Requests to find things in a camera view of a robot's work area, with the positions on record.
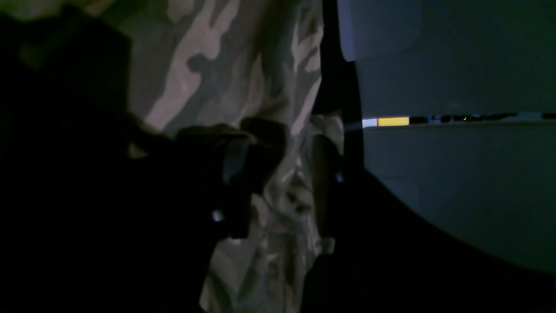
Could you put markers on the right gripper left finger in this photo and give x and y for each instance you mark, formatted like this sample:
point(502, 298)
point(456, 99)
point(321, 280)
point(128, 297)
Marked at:
point(237, 162)

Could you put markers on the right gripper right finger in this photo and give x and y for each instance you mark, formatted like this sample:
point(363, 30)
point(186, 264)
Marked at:
point(326, 178)

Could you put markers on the camouflage t-shirt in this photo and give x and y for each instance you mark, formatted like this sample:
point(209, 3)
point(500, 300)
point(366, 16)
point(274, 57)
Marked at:
point(101, 208)

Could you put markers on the black table cloth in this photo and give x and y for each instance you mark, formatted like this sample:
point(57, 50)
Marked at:
point(448, 121)

